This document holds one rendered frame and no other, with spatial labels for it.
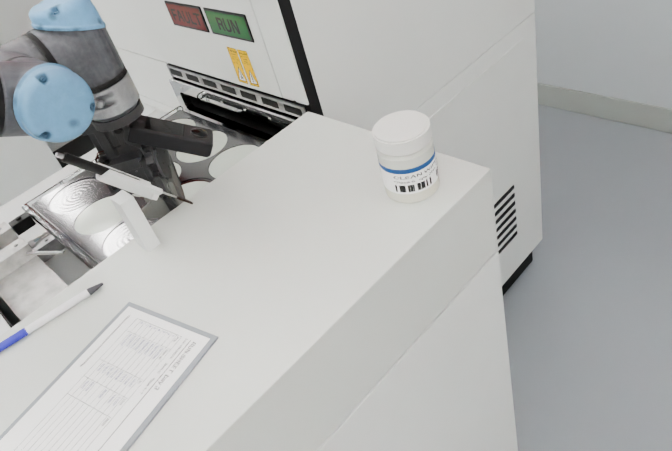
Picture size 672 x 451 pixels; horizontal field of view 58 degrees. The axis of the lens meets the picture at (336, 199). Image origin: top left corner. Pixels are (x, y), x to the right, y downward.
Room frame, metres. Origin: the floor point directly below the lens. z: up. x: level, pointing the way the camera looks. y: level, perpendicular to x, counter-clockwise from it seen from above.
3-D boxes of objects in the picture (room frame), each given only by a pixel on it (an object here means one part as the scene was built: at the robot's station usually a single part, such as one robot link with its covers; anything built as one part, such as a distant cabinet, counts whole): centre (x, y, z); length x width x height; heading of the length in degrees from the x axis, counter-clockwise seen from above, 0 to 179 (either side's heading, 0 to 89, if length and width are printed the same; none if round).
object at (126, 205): (0.66, 0.25, 1.03); 0.06 x 0.04 x 0.13; 125
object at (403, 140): (0.61, -0.10, 1.01); 0.07 x 0.07 x 0.10
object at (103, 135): (0.77, 0.26, 1.05); 0.09 x 0.08 x 0.12; 88
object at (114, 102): (0.77, 0.25, 1.14); 0.08 x 0.08 x 0.05
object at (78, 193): (0.93, 0.30, 0.90); 0.34 x 0.34 x 0.01; 35
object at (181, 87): (1.06, 0.14, 0.89); 0.44 x 0.02 x 0.10; 35
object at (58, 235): (0.82, 0.45, 0.90); 0.38 x 0.01 x 0.01; 35
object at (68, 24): (0.77, 0.25, 1.21); 0.09 x 0.08 x 0.11; 125
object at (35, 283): (0.76, 0.50, 0.87); 0.36 x 0.08 x 0.03; 35
